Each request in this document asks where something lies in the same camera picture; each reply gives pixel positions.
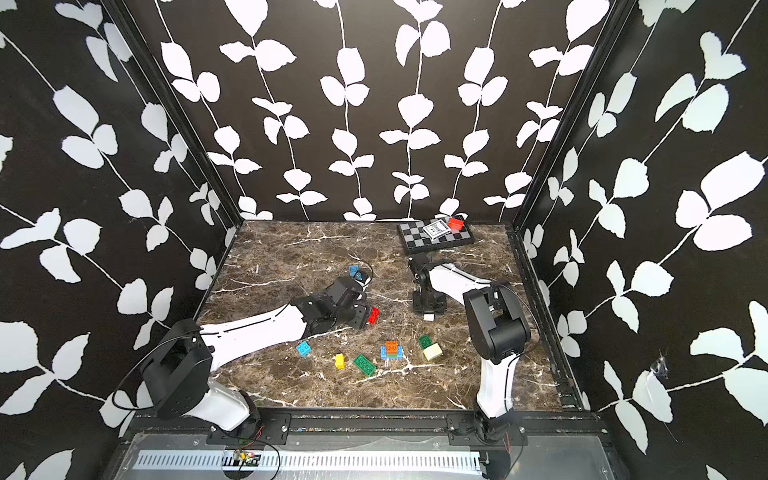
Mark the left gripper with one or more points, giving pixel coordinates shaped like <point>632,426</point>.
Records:
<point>361,319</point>

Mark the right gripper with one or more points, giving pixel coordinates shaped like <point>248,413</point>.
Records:
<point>438,309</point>

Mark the long blue lego brick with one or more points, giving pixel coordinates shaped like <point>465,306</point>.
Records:
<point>388,356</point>

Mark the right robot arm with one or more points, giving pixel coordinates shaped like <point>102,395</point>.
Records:
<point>497,326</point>

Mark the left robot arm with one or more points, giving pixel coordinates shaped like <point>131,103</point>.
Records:
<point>177,373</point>

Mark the red lego brick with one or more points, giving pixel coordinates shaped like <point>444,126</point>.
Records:
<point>373,316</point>

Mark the dark green lego brick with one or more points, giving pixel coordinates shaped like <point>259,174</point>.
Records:
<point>425,341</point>

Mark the cream lego brick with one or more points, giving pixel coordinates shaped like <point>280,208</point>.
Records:
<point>432,352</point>

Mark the cyan lego brick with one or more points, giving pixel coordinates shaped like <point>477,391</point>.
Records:
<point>303,349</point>

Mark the long green lego brick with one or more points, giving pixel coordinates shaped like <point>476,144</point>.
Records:
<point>364,365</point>

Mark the black white chessboard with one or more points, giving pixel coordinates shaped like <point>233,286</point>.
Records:
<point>420,236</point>

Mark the playing card deck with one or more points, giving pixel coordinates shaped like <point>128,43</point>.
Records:
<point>436,229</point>

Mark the red block on chessboard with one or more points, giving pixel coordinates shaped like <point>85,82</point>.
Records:
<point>455,224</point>

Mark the small circuit board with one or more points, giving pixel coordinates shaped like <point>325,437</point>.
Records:
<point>248,460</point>

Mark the white perforated strip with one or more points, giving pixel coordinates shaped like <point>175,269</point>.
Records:
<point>377,461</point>

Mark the black mounting rail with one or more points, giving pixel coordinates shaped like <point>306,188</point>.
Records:
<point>278,425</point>

